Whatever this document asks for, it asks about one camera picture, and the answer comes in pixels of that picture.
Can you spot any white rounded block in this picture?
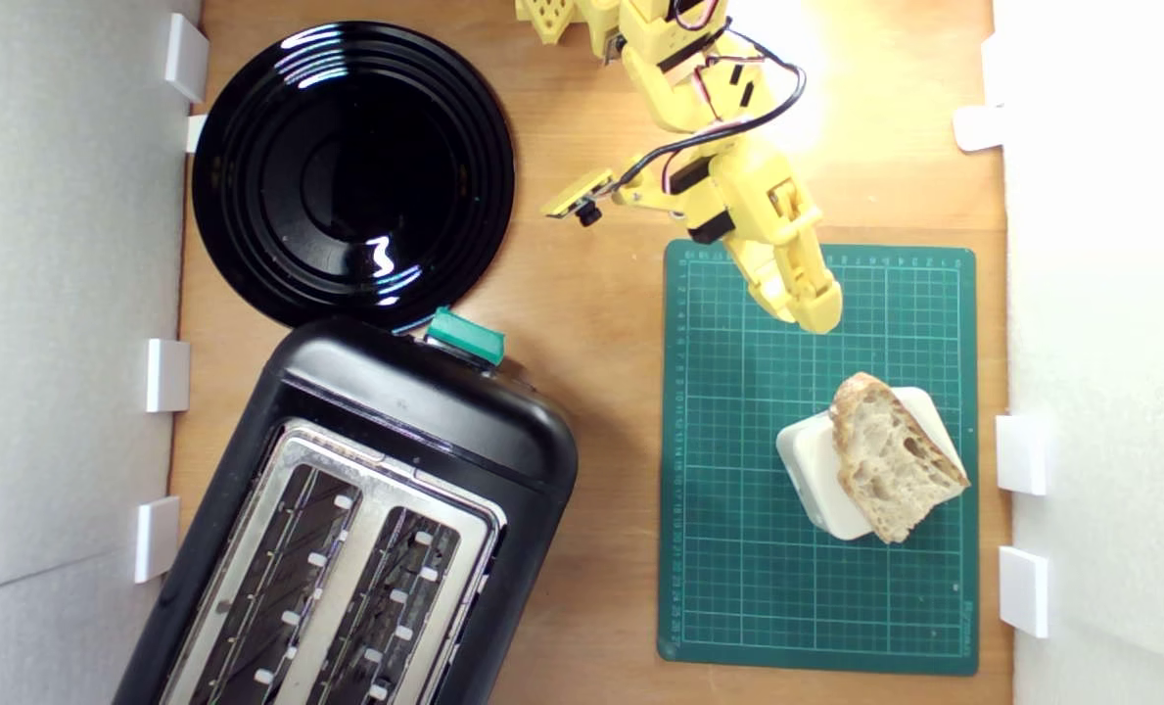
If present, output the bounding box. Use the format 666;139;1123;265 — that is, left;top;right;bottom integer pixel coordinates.
775;387;964;541

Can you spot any yellow wrist camera mount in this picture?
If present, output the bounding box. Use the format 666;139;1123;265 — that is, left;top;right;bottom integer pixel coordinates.
542;168;622;228

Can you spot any black round plate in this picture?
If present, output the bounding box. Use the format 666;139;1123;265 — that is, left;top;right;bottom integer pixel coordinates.
191;22;517;332

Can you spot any black two-slot toaster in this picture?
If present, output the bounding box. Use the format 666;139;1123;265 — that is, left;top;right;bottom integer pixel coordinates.
112;315;581;705

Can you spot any brown bread slice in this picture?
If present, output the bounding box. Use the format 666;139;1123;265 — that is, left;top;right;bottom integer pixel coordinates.
828;372;971;545

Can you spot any green cutting mat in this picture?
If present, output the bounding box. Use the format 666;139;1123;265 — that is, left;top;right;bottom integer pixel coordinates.
657;239;980;677

